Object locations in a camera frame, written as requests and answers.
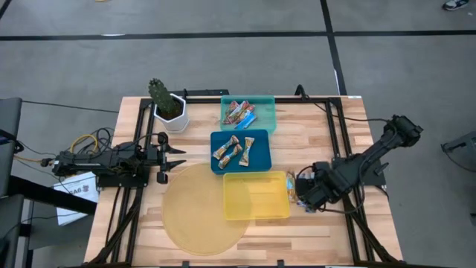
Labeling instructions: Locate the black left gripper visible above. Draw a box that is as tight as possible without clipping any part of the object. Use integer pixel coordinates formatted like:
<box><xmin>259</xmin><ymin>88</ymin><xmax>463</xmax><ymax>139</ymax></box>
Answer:
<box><xmin>147</xmin><ymin>132</ymin><xmax>187</xmax><ymax>185</ymax></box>

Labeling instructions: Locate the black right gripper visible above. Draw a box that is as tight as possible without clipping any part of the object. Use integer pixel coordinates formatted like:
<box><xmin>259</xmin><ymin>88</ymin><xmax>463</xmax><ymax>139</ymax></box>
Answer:
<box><xmin>295</xmin><ymin>161</ymin><xmax>338</xmax><ymax>212</ymax></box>

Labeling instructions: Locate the orange brown wrapper granola bar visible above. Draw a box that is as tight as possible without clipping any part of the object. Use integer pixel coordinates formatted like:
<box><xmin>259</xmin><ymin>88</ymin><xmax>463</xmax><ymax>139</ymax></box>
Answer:
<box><xmin>212</xmin><ymin>135</ymin><xmax>240</xmax><ymax>160</ymax></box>
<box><xmin>217</xmin><ymin>144</ymin><xmax>244</xmax><ymax>170</ymax></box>
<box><xmin>285</xmin><ymin>170</ymin><xmax>298</xmax><ymax>204</ymax></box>
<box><xmin>238</xmin><ymin>136</ymin><xmax>256</xmax><ymax>168</ymax></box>

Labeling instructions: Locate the yellow translucent plastic bin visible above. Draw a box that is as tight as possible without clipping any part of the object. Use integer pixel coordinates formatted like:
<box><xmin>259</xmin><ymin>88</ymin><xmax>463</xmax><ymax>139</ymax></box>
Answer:
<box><xmin>222</xmin><ymin>170</ymin><xmax>291</xmax><ymax>221</ymax></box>

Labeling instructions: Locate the white hexagonal plant pot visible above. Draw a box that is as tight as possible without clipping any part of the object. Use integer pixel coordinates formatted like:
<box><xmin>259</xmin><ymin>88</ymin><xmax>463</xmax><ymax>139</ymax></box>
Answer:
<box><xmin>152</xmin><ymin>92</ymin><xmax>190</xmax><ymax>134</ymax></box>

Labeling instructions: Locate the round woven straw placemat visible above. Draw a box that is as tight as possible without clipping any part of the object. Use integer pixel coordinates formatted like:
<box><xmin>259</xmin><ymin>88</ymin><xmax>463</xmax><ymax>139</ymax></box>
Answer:
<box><xmin>161</xmin><ymin>162</ymin><xmax>252</xmax><ymax>257</ymax></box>

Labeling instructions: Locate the dark blue plastic bin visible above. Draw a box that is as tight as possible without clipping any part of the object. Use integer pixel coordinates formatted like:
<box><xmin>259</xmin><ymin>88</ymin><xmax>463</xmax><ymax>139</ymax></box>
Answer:
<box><xmin>210</xmin><ymin>129</ymin><xmax>273</xmax><ymax>175</ymax></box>

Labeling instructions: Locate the green cactus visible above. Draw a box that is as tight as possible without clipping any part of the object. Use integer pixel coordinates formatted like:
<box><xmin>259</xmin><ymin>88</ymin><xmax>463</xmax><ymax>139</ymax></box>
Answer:
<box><xmin>147</xmin><ymin>77</ymin><xmax>179</xmax><ymax>115</ymax></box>

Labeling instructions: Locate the teal translucent plastic bin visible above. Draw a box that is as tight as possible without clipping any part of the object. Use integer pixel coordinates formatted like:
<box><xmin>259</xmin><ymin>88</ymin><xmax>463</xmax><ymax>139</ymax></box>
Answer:
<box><xmin>219</xmin><ymin>94</ymin><xmax>278</xmax><ymax>135</ymax></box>

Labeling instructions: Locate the white printed paper sheet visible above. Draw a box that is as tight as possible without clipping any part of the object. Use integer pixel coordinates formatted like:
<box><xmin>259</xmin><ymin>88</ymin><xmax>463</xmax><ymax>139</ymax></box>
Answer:
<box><xmin>53</xmin><ymin>170</ymin><xmax>100</xmax><ymax>227</ymax></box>

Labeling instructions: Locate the black desk bar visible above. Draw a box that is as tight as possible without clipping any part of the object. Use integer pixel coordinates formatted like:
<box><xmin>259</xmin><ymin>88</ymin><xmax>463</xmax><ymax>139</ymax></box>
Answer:
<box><xmin>7</xmin><ymin>174</ymin><xmax>98</xmax><ymax>216</ymax></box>

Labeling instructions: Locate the person's shoe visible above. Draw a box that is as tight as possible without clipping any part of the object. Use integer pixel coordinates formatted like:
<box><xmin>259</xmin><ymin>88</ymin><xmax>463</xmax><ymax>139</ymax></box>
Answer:
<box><xmin>442</xmin><ymin>0</ymin><xmax>470</xmax><ymax>11</ymax></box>

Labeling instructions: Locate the black aluminium table frame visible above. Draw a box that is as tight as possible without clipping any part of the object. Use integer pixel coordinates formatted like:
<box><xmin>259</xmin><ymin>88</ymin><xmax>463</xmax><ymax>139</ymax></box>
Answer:
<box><xmin>89</xmin><ymin>89</ymin><xmax>401</xmax><ymax>268</ymax></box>

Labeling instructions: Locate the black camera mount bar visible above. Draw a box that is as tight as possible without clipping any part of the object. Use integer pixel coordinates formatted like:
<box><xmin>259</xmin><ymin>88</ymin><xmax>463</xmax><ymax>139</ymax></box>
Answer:
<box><xmin>173</xmin><ymin>88</ymin><xmax>231</xmax><ymax>98</ymax></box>

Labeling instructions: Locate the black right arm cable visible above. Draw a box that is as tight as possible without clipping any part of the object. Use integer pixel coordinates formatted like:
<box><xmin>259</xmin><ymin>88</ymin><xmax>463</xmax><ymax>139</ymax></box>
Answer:
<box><xmin>294</xmin><ymin>84</ymin><xmax>391</xmax><ymax>124</ymax></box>

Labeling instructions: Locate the yellow cable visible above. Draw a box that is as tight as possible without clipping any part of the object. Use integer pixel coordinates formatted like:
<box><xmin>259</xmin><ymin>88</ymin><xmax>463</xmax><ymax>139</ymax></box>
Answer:
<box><xmin>13</xmin><ymin>133</ymin><xmax>98</xmax><ymax>165</ymax></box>

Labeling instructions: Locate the thin black floor cable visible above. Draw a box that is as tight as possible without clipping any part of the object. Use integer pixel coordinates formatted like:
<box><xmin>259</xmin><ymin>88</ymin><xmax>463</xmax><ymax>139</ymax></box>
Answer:
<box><xmin>22</xmin><ymin>99</ymin><xmax>120</xmax><ymax>114</ymax></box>

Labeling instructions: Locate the black curved floor cable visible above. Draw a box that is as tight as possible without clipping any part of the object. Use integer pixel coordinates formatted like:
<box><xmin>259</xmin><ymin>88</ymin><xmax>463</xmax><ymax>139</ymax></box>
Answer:
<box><xmin>438</xmin><ymin>147</ymin><xmax>476</xmax><ymax>197</ymax></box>

